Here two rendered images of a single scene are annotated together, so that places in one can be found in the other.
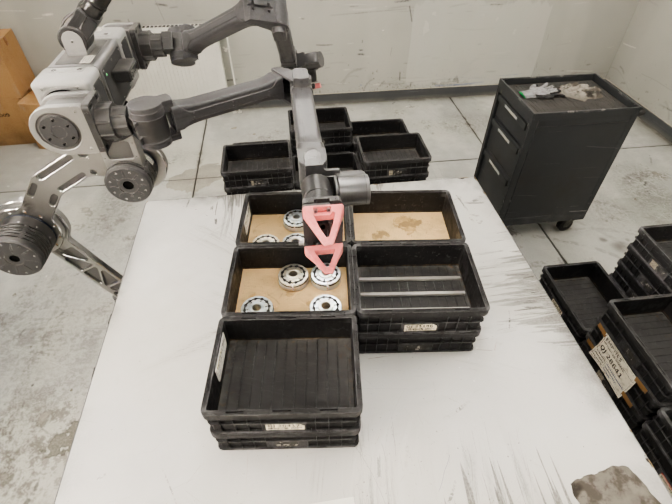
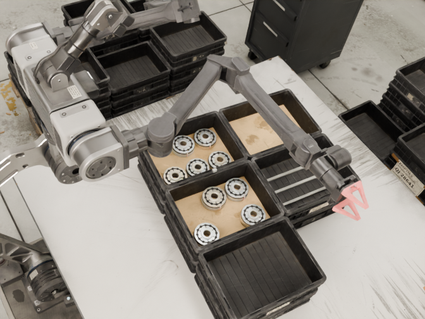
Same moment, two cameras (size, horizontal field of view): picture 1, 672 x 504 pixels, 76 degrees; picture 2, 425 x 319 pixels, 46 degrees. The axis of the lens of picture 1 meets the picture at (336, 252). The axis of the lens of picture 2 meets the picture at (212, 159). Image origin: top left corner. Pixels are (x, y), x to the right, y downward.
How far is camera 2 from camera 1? 108 cm
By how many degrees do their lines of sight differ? 25
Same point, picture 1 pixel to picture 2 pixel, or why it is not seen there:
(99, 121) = (131, 150)
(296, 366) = (257, 265)
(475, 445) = (372, 269)
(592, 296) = (372, 128)
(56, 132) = (98, 168)
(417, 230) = not seen: hidden behind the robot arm
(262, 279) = (189, 207)
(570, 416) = (412, 230)
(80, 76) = (95, 115)
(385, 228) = (252, 131)
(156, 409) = not seen: outside the picture
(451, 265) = not seen: hidden behind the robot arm
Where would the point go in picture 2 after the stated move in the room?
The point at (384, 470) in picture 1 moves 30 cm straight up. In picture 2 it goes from (331, 307) to (358, 278)
